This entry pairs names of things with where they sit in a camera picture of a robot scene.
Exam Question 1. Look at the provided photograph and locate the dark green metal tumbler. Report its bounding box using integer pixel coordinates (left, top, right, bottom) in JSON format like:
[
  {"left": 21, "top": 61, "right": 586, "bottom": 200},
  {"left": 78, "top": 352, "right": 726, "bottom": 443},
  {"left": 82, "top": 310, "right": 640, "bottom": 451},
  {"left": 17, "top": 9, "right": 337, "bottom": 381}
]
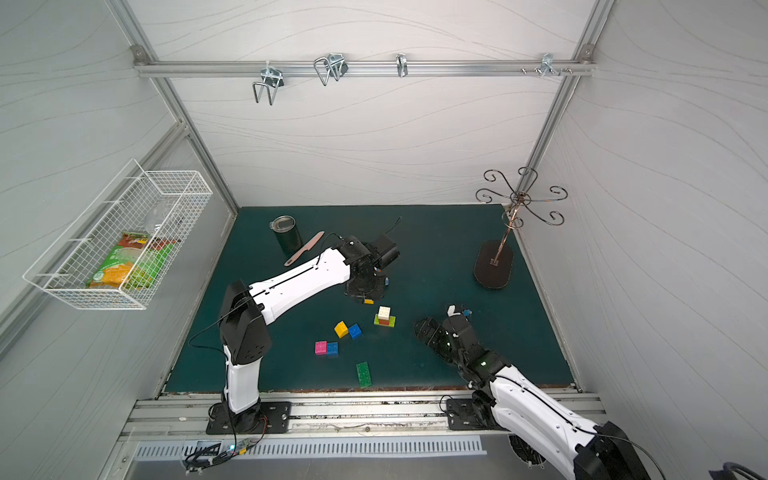
[{"left": 269, "top": 215, "right": 303, "bottom": 256}]

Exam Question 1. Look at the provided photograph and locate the metal hook clip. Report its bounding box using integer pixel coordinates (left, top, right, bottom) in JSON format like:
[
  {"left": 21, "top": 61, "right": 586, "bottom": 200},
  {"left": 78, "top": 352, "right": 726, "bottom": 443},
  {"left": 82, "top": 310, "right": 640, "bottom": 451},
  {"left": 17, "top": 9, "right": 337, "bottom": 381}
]
[
  {"left": 395, "top": 53, "right": 408, "bottom": 78},
  {"left": 313, "top": 53, "right": 349, "bottom": 86},
  {"left": 252, "top": 66, "right": 285, "bottom": 106},
  {"left": 520, "top": 53, "right": 572, "bottom": 77}
]

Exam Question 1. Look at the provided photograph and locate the green snack bag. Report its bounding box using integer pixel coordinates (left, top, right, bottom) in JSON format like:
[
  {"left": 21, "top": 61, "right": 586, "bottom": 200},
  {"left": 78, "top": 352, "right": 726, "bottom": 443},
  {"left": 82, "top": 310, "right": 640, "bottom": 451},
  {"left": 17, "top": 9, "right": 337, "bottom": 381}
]
[{"left": 86, "top": 232, "right": 177, "bottom": 289}]

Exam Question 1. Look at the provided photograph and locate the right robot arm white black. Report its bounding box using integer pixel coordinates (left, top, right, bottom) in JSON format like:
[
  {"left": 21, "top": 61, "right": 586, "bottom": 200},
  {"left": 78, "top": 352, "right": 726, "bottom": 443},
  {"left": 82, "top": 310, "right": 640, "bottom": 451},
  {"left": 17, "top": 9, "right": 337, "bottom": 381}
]
[{"left": 414, "top": 313, "right": 650, "bottom": 479}]

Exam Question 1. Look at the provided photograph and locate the white wire basket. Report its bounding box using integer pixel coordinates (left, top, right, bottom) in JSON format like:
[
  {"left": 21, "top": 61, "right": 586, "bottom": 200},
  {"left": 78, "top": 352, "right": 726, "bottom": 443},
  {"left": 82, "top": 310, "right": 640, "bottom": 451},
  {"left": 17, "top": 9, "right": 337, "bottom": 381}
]
[{"left": 22, "top": 159, "right": 212, "bottom": 311}]

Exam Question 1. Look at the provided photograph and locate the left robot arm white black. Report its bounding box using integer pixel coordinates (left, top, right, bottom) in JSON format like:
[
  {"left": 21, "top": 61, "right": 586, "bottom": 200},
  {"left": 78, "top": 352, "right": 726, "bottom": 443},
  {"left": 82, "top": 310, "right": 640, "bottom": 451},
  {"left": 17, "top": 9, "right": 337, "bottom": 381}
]
[{"left": 206, "top": 234, "right": 399, "bottom": 435}]

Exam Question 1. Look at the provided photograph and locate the dark green long lego brick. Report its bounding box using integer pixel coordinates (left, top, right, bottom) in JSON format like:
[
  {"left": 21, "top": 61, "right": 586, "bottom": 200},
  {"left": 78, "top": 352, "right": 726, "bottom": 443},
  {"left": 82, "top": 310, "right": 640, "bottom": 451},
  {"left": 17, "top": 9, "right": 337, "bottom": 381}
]
[{"left": 355, "top": 362, "right": 373, "bottom": 389}]

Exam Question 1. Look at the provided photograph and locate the lime green long lego brick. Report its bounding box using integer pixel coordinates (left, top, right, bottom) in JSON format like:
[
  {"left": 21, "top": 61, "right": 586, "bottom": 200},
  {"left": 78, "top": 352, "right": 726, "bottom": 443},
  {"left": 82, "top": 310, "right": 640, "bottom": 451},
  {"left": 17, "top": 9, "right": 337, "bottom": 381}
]
[{"left": 373, "top": 316, "right": 396, "bottom": 328}]

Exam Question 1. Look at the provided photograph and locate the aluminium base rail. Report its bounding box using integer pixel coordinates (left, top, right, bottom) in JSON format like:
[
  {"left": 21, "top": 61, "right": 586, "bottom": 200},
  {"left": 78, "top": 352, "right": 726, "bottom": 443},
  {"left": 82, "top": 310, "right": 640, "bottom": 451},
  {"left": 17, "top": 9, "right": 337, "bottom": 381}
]
[{"left": 119, "top": 389, "right": 613, "bottom": 439}]

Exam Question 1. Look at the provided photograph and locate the pink plastic knife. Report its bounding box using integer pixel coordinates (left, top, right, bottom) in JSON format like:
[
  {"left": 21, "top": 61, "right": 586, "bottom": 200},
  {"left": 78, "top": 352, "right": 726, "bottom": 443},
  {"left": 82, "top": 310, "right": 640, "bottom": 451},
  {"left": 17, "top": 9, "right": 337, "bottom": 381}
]
[{"left": 284, "top": 231, "right": 325, "bottom": 267}]

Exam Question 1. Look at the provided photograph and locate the black metal jewelry stand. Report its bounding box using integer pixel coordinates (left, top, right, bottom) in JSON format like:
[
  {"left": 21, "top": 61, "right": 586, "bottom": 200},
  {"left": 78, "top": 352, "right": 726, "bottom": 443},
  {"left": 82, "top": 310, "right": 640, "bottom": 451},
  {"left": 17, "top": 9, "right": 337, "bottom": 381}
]
[{"left": 473, "top": 166, "right": 569, "bottom": 290}]

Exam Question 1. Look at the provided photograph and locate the aluminium crossbar rail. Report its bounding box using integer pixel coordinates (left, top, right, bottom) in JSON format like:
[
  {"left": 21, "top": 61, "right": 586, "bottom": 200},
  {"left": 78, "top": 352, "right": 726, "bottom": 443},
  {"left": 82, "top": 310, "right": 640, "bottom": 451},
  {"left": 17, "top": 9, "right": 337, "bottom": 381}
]
[{"left": 134, "top": 57, "right": 597, "bottom": 80}]

